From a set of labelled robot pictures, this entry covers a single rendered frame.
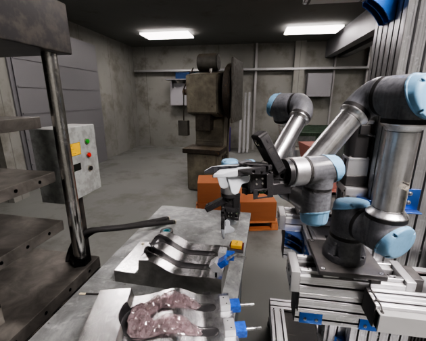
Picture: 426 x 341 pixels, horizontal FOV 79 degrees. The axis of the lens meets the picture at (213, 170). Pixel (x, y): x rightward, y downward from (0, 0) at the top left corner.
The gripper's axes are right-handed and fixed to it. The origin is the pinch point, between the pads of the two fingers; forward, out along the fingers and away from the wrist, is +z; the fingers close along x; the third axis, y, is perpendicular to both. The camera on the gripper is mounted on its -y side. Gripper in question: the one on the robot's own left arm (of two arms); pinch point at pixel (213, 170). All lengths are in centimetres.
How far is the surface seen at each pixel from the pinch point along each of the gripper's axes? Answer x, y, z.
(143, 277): 56, 54, 18
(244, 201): 234, 76, -108
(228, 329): 16, 56, -8
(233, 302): 28, 55, -14
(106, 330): 24, 52, 30
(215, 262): 44, 47, -12
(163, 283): 52, 56, 10
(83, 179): 106, 15, 47
